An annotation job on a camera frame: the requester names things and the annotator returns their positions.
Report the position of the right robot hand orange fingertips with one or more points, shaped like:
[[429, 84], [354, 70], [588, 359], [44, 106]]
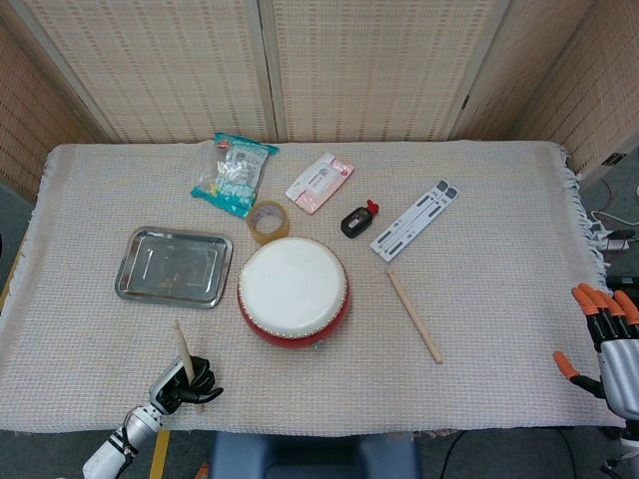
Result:
[[621, 369]]

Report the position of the red drum white skin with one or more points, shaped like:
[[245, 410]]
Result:
[[292, 284]]

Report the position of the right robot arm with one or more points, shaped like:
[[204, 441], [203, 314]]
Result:
[[630, 444]]

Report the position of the beige woven tablecloth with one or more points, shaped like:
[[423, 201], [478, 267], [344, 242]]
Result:
[[499, 324]]

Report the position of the bamboo folding screen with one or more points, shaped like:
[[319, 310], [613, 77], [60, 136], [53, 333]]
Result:
[[175, 65]]

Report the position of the wooden drumstick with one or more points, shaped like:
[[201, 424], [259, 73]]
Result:
[[414, 317], [182, 349]]

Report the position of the black bottle red cap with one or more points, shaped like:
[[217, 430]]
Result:
[[355, 222]]

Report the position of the shiny metal tray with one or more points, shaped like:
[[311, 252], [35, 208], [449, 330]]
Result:
[[170, 269]]

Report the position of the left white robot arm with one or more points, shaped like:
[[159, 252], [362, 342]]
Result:
[[120, 444]]

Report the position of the teal snack bag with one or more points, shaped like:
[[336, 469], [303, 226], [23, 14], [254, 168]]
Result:
[[234, 174]]

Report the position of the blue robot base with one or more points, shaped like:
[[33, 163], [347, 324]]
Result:
[[314, 456]]

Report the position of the clear packing tape roll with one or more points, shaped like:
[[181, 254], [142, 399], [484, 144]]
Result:
[[269, 235]]

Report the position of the white folding laptop stand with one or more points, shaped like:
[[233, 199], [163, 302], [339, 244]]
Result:
[[414, 222]]

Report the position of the white power strip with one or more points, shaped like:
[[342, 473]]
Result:
[[616, 243]]

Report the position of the pink white wipes packet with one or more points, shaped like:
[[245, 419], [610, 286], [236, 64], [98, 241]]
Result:
[[319, 182]]

